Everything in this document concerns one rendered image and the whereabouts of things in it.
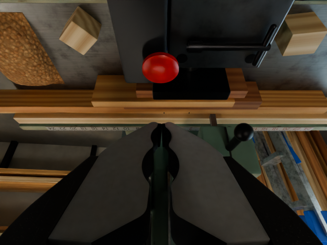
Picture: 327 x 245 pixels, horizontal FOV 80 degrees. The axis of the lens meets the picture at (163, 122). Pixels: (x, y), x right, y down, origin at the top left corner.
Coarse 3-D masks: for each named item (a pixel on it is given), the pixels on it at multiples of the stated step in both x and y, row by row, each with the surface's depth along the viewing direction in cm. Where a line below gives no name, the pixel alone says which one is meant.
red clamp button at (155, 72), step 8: (152, 56) 15; (160, 56) 15; (168, 56) 15; (144, 64) 15; (152, 64) 15; (160, 64) 15; (168, 64) 15; (176, 64) 15; (144, 72) 16; (152, 72) 16; (160, 72) 16; (168, 72) 16; (176, 72) 16; (152, 80) 17; (160, 80) 17; (168, 80) 17
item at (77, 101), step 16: (0, 96) 35; (16, 96) 35; (32, 96) 35; (48, 96) 35; (64, 96) 35; (80, 96) 35; (272, 96) 35; (288, 96) 35; (304, 96) 35; (320, 96) 35; (0, 112) 35; (16, 112) 35; (32, 112) 35; (48, 112) 35; (64, 112) 35; (80, 112) 35; (96, 112) 35; (112, 112) 35; (128, 112) 35; (144, 112) 35; (160, 112) 35; (176, 112) 35; (192, 112) 35; (208, 112) 35; (224, 112) 35; (240, 112) 35; (256, 112) 35; (272, 112) 35; (288, 112) 35; (304, 112) 35; (320, 112) 35
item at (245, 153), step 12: (204, 132) 27; (216, 132) 27; (228, 132) 27; (216, 144) 26; (240, 144) 26; (252, 144) 26; (228, 156) 25; (240, 156) 25; (252, 156) 25; (252, 168) 24
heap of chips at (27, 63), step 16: (0, 16) 24; (16, 16) 24; (0, 32) 24; (16, 32) 25; (32, 32) 26; (0, 48) 26; (16, 48) 26; (32, 48) 27; (0, 64) 27; (16, 64) 27; (32, 64) 28; (48, 64) 30; (16, 80) 31; (32, 80) 31; (48, 80) 32
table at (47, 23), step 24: (0, 0) 23; (24, 0) 23; (48, 0) 23; (72, 0) 23; (96, 0) 23; (312, 0) 23; (48, 24) 25; (48, 48) 28; (72, 48) 28; (96, 48) 28; (72, 72) 32; (96, 72) 32; (120, 72) 32; (264, 72) 32; (288, 72) 32; (312, 72) 32
